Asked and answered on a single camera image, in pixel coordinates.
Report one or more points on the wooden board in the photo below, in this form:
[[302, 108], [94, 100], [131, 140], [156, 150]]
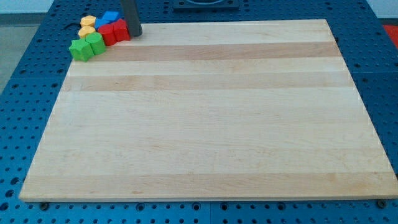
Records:
[[262, 110]]

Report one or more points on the red angular block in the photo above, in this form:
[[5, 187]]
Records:
[[121, 31]]

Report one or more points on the blue flat block right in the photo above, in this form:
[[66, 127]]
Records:
[[111, 16]]

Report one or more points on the yellow round block lower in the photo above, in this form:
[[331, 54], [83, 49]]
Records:
[[85, 31]]

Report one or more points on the green cylinder block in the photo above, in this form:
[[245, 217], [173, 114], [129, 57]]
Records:
[[96, 43]]

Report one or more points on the green star block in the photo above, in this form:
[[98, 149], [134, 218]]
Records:
[[81, 50]]

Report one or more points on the red cylinder block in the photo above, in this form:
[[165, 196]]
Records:
[[108, 35]]

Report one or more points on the yellow hexagon block upper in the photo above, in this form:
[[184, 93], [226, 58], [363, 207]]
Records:
[[88, 21]]

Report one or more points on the blue flat block left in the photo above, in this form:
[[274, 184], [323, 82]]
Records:
[[100, 22]]

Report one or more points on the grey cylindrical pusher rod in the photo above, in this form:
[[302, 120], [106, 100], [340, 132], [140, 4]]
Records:
[[131, 16]]

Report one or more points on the blue flat block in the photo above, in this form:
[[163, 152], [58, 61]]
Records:
[[100, 22], [111, 16]]

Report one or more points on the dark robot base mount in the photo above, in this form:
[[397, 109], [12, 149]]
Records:
[[183, 5]]

